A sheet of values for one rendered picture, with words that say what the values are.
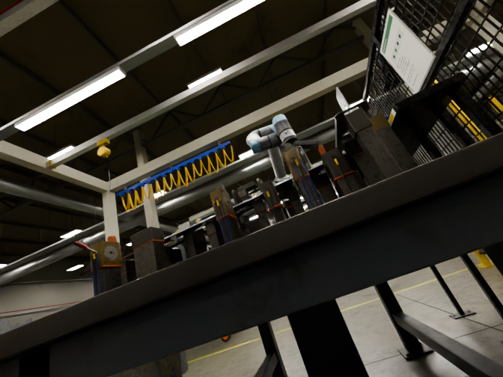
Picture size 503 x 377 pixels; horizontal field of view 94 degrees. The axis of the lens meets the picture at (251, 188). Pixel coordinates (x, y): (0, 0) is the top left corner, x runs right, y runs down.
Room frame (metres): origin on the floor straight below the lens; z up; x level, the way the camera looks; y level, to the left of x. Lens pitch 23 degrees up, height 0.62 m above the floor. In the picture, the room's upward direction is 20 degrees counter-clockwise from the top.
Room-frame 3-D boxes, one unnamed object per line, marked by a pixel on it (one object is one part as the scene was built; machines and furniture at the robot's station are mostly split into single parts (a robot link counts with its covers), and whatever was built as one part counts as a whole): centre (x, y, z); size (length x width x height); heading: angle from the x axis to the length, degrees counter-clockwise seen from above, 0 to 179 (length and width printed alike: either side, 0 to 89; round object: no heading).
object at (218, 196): (0.92, 0.14, 0.87); 0.12 x 0.07 x 0.35; 167
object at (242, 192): (1.29, 0.02, 0.95); 0.18 x 0.13 x 0.49; 77
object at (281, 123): (1.02, -0.26, 1.32); 0.09 x 0.08 x 0.11; 2
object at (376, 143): (0.60, -0.36, 0.84); 0.05 x 0.05 x 0.29; 77
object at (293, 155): (0.81, -0.19, 0.87); 0.12 x 0.07 x 0.35; 167
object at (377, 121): (0.82, -0.53, 0.88); 0.08 x 0.08 x 0.36; 77
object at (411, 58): (0.79, -0.81, 1.30); 0.23 x 0.02 x 0.31; 167
